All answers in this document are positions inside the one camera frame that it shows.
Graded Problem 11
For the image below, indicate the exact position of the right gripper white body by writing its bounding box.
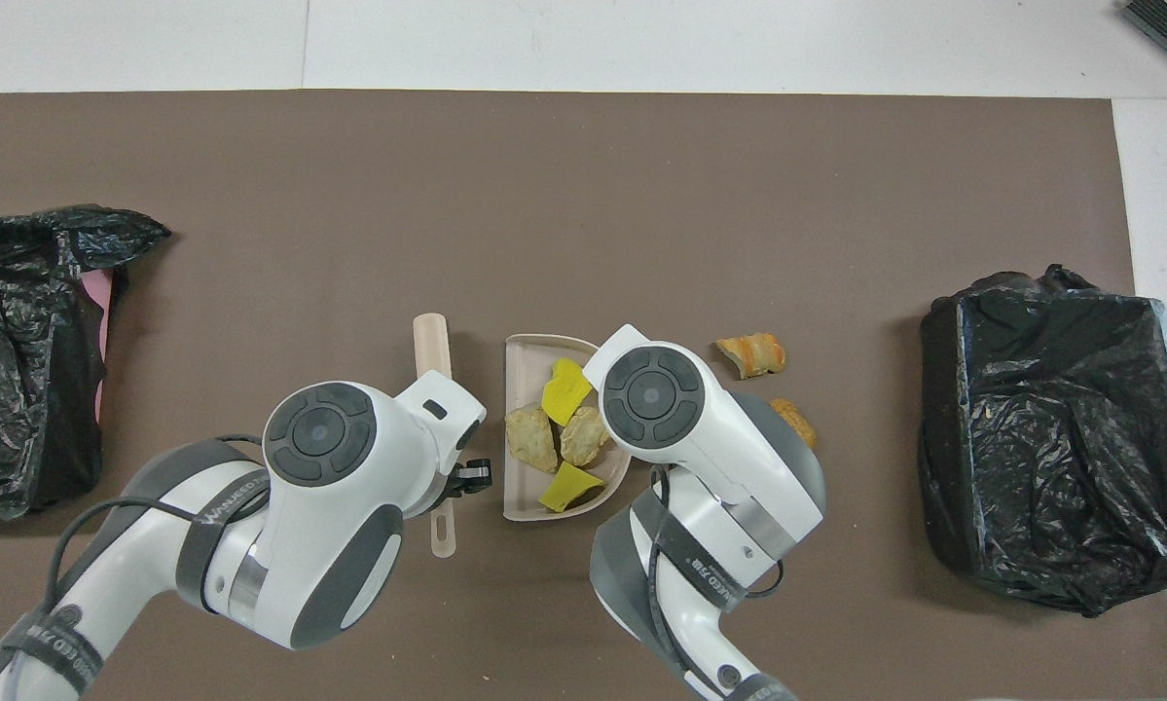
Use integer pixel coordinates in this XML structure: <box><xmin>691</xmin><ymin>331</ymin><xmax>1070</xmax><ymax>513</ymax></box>
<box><xmin>582</xmin><ymin>324</ymin><xmax>658</xmax><ymax>388</ymax></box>

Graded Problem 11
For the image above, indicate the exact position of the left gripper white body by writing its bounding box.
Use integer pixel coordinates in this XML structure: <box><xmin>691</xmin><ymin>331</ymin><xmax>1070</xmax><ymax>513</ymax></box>
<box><xmin>395</xmin><ymin>370</ymin><xmax>488</xmax><ymax>461</ymax></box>

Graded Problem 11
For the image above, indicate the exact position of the yellow notched sponge piece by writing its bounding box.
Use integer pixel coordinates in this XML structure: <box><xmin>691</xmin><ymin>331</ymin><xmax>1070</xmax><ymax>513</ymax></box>
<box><xmin>541</xmin><ymin>358</ymin><xmax>596</xmax><ymax>427</ymax></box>

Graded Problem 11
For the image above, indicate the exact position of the beige brush with black bristles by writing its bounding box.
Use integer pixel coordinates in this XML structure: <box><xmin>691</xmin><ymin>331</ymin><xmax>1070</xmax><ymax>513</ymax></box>
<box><xmin>413</xmin><ymin>313</ymin><xmax>459</xmax><ymax>559</ymax></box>

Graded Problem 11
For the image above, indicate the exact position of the large beige bread piece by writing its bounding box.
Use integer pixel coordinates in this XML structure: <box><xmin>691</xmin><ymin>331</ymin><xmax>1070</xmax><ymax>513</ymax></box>
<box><xmin>505</xmin><ymin>404</ymin><xmax>560</xmax><ymax>475</ymax></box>

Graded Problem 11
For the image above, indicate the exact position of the beige plastic dustpan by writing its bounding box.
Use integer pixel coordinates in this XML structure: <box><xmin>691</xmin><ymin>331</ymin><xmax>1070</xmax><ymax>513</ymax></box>
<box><xmin>502</xmin><ymin>333</ymin><xmax>633</xmax><ymax>524</ymax></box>

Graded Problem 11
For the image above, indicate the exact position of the small tan bread piece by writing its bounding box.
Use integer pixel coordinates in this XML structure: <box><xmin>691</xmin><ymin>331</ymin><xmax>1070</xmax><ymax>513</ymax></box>
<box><xmin>560</xmin><ymin>406</ymin><xmax>612</xmax><ymax>468</ymax></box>

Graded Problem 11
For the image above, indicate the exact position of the yellow wedge sponge piece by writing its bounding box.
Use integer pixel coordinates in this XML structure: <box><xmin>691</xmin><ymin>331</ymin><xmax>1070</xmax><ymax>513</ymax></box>
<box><xmin>538</xmin><ymin>461</ymin><xmax>607</xmax><ymax>514</ymax></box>

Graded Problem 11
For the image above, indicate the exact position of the orange croissant piece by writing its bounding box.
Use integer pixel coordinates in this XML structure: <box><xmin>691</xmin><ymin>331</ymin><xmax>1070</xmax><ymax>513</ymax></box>
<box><xmin>716</xmin><ymin>332</ymin><xmax>787</xmax><ymax>380</ymax></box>

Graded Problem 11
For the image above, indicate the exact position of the brown oval bun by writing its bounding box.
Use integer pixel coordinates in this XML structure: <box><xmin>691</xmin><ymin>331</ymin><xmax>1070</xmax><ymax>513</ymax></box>
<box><xmin>770</xmin><ymin>398</ymin><xmax>818</xmax><ymax>451</ymax></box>

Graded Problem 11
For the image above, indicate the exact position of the pink bin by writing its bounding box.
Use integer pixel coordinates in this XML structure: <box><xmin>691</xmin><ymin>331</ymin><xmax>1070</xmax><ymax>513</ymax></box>
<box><xmin>79</xmin><ymin>270</ymin><xmax>115</xmax><ymax>424</ymax></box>

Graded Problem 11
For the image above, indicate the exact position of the black trash bag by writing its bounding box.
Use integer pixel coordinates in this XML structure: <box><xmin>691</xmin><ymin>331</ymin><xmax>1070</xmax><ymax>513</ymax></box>
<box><xmin>918</xmin><ymin>263</ymin><xmax>1167</xmax><ymax>618</ymax></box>
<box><xmin>0</xmin><ymin>203</ymin><xmax>172</xmax><ymax>521</ymax></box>

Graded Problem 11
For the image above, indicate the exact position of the brown table mat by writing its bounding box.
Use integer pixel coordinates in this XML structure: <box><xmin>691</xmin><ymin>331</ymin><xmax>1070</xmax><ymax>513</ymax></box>
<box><xmin>0</xmin><ymin>90</ymin><xmax>1167</xmax><ymax>701</ymax></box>

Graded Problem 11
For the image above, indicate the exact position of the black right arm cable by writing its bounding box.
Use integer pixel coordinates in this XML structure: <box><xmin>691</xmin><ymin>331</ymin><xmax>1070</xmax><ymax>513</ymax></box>
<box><xmin>646</xmin><ymin>465</ymin><xmax>786</xmax><ymax>701</ymax></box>

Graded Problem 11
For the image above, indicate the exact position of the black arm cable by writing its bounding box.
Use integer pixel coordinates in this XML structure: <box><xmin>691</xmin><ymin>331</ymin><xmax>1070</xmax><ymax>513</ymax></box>
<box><xmin>46</xmin><ymin>433</ymin><xmax>273</xmax><ymax>624</ymax></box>
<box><xmin>646</xmin><ymin>465</ymin><xmax>786</xmax><ymax>701</ymax></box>

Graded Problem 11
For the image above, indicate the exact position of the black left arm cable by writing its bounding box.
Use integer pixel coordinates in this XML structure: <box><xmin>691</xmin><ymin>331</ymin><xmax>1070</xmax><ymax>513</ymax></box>
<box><xmin>46</xmin><ymin>433</ymin><xmax>273</xmax><ymax>624</ymax></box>

